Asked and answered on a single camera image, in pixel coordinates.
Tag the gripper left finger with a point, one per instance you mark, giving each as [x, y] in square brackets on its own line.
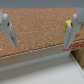
[8, 28]

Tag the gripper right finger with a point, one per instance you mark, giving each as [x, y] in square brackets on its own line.
[71, 33]

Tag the yellow block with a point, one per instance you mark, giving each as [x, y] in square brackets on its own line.
[68, 23]

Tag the wooden drawer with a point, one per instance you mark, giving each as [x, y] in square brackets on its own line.
[40, 75]

